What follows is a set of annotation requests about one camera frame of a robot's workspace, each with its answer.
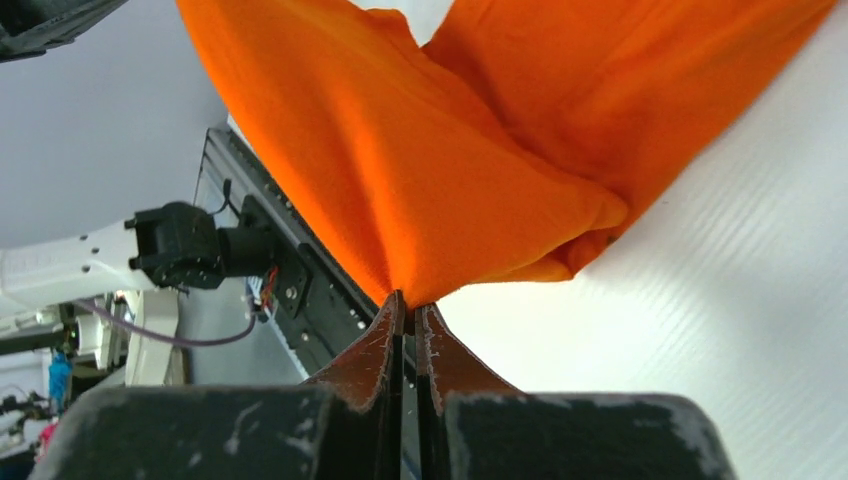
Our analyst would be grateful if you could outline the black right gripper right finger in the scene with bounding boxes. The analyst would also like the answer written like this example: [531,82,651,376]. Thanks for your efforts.
[415,304,736,479]

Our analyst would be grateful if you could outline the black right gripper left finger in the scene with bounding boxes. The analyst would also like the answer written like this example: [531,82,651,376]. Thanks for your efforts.
[33,292,406,480]

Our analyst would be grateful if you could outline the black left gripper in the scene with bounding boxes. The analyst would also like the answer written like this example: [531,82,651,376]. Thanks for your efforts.
[1,0,127,63]

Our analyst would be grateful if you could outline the orange t shirt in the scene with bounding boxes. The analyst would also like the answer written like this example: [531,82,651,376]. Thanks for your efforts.
[178,1,834,306]

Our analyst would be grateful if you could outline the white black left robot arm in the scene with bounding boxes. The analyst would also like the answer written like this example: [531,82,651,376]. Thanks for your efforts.
[1,1,279,318]

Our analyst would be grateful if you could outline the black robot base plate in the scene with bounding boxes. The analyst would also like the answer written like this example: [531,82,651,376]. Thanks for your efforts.
[228,131,378,375]

